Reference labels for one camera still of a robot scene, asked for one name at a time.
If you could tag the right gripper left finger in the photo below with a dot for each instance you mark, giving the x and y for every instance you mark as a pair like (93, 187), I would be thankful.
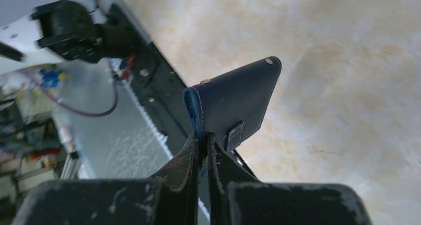
(175, 188)

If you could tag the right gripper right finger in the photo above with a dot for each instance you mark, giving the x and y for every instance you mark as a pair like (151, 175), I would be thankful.
(222, 170)

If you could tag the blue leather card holder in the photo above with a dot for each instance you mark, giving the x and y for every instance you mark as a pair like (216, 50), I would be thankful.
(233, 105)

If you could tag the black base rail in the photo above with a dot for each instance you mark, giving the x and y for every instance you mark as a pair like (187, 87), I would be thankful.
(154, 85)

